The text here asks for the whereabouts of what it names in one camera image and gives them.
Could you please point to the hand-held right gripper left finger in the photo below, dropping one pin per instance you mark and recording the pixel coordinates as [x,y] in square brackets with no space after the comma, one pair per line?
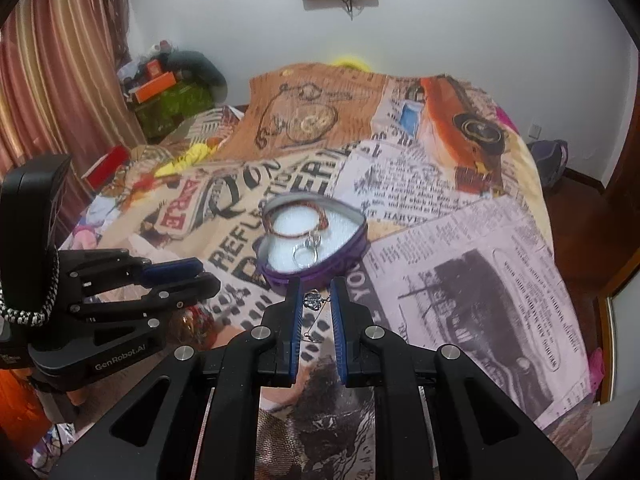
[296,332]

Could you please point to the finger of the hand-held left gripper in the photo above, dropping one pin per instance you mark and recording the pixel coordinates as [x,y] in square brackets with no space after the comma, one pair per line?
[170,269]
[192,287]

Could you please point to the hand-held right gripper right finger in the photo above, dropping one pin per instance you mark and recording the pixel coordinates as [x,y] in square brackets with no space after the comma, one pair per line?
[340,332]

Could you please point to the purple heart-shaped jewelry box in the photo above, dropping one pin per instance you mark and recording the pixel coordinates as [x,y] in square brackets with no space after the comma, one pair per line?
[280,277]

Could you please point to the red box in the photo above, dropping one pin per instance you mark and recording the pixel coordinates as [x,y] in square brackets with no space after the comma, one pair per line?
[105,167]

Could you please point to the yellow cloth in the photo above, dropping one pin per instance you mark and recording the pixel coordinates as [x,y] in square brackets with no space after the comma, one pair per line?
[182,160]

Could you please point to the striped pink curtain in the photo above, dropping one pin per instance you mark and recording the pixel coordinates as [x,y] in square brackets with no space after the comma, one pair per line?
[55,70]

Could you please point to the newspaper printed blanket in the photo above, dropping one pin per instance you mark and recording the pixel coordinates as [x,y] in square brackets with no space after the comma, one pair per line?
[425,200]

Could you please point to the green bag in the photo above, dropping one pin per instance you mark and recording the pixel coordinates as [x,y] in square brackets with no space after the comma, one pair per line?
[175,107]

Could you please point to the orange box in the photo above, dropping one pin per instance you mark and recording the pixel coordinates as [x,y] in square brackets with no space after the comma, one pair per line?
[155,87]

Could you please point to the dark grey cloth bundle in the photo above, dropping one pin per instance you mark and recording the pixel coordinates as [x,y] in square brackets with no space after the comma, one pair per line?
[197,65]

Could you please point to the pink cloth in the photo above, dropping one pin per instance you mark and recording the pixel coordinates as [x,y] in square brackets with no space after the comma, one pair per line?
[597,375]

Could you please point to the purple grey backpack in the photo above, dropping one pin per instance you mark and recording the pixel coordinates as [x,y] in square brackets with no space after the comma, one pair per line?
[549,162]

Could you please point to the white wall socket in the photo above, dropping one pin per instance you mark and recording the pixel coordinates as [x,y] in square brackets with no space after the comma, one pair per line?
[535,130]

